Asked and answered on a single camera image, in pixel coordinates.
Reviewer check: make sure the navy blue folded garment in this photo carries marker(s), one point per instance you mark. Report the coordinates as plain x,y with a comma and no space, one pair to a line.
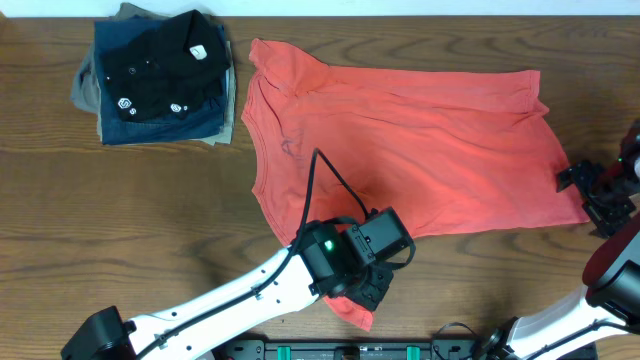
201,123

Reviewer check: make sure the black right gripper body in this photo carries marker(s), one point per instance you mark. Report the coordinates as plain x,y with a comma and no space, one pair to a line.
601,195

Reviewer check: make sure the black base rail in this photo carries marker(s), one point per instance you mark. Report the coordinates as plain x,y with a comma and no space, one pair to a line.
254,349

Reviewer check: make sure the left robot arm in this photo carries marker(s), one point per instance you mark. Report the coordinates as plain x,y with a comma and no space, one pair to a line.
334,258

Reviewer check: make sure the grey folded garment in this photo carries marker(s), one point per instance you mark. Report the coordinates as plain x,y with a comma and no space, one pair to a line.
85,92

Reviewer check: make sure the black folded shirt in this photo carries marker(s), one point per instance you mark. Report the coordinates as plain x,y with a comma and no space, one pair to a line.
173,68

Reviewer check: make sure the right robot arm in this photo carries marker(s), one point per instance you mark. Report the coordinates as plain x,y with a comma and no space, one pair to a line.
607,302

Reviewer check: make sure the red soccer t-shirt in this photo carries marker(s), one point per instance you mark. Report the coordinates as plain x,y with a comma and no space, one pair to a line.
451,152

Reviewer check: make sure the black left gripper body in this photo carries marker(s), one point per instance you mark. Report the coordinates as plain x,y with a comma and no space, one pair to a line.
372,287

